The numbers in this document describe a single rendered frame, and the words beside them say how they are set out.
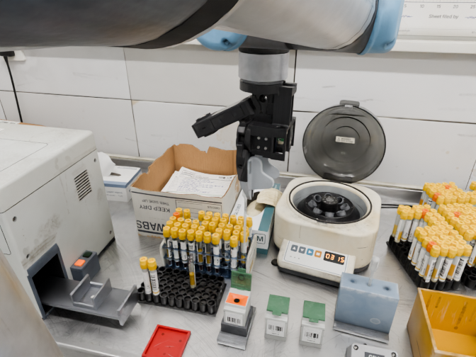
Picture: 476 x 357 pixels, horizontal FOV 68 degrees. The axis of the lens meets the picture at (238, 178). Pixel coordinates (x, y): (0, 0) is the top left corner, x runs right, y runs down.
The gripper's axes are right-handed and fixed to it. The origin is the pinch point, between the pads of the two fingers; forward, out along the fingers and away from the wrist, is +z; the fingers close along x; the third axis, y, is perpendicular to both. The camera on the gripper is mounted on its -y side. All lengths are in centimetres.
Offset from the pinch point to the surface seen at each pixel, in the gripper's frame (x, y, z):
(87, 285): -13.4, -28.9, 20.6
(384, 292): -0.3, 26.6, 15.3
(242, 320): -10.8, 3.3, 20.5
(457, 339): 2.1, 40.9, 24.4
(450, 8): 51, 33, -29
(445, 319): 3.3, 38.3, 21.5
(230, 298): -9.0, 0.3, 17.9
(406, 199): 51, 35, 23
